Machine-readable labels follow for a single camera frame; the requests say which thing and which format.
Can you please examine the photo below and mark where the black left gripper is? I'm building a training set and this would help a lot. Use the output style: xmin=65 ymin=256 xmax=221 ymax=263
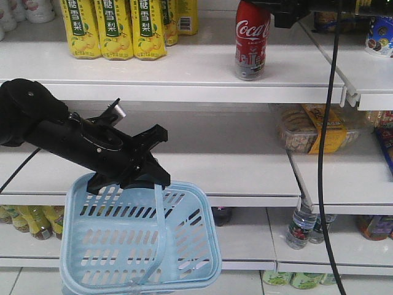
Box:
xmin=61 ymin=118 xmax=171 ymax=195

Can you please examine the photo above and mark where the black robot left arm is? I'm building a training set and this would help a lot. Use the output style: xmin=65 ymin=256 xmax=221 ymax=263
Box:
xmin=1 ymin=79 xmax=171 ymax=194

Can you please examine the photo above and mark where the white metal shelving unit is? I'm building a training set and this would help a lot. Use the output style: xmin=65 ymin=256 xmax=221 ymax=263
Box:
xmin=1 ymin=1 xmax=392 ymax=294

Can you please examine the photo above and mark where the clear box of biscuits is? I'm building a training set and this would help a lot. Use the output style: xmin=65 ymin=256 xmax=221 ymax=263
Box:
xmin=270 ymin=104 xmax=372 ymax=154

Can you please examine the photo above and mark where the yellow pear drink bottle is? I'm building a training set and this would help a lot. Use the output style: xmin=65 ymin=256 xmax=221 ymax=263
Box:
xmin=60 ymin=0 xmax=102 ymax=60
xmin=130 ymin=0 xmax=167 ymax=61
xmin=94 ymin=0 xmax=134 ymax=61

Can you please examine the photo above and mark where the blue cookie cup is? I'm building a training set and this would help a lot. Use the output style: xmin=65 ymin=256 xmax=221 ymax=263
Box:
xmin=365 ymin=16 xmax=392 ymax=58

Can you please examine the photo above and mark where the red coca-cola aluminium bottle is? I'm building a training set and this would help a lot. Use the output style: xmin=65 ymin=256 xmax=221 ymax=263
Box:
xmin=235 ymin=1 xmax=271 ymax=81

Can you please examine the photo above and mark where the clear water bottle dark label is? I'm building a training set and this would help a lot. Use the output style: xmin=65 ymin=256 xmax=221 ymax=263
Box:
xmin=309 ymin=214 xmax=337 ymax=244

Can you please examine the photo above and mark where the brown biscuit package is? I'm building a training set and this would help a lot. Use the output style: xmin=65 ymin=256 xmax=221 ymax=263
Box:
xmin=314 ymin=12 xmax=370 ymax=33

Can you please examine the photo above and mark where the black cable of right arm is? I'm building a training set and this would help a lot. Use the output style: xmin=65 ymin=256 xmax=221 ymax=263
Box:
xmin=317 ymin=12 xmax=347 ymax=295

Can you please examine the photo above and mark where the light blue plastic basket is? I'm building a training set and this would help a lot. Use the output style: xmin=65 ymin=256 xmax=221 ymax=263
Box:
xmin=60 ymin=174 xmax=222 ymax=294

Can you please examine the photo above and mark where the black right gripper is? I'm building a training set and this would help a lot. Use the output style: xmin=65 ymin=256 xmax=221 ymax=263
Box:
xmin=251 ymin=0 xmax=392 ymax=28

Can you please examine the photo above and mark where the wrist camera with silver lens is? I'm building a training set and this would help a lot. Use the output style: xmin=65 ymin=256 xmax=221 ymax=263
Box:
xmin=97 ymin=98 xmax=126 ymax=127

